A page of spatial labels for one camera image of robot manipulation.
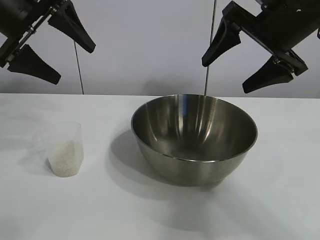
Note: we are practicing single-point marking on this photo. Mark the translucent plastic measuring cup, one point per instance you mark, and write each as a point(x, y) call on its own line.
point(75, 130)

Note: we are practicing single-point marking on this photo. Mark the white rice grains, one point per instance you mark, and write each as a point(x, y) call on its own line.
point(65, 162)

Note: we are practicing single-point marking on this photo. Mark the stainless steel mixing bowl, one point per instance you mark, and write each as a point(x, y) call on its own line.
point(200, 170)

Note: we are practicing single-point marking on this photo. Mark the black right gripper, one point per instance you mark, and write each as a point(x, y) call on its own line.
point(292, 20)

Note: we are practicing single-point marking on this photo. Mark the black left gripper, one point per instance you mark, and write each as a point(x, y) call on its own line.
point(15, 17)

